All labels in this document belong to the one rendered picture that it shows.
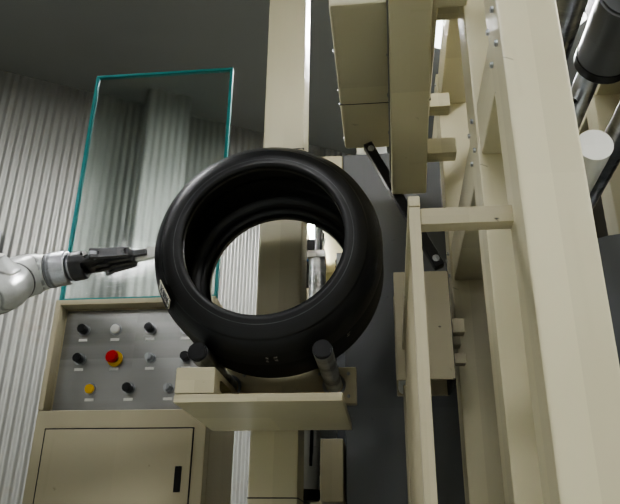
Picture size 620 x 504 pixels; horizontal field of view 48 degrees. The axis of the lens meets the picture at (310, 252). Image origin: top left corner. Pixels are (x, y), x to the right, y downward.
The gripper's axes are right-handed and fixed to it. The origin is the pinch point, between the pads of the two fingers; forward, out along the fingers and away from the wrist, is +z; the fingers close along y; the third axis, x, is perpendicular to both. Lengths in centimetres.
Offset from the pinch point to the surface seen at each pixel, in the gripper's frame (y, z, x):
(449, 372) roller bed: 20, 71, 38
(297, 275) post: 27.1, 35.0, 1.4
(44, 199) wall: 238, -144, -174
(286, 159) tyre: -11.5, 39.1, -13.3
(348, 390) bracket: 25, 44, 37
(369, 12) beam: -32, 64, -36
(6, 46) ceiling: 193, -152, -271
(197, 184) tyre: -11.3, 16.5, -10.8
